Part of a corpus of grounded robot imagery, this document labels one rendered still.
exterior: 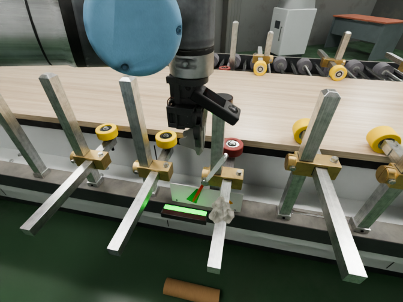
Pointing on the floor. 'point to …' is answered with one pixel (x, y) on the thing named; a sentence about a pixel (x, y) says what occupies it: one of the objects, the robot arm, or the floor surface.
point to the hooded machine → (292, 27)
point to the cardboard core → (190, 291)
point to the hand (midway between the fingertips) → (201, 151)
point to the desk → (367, 32)
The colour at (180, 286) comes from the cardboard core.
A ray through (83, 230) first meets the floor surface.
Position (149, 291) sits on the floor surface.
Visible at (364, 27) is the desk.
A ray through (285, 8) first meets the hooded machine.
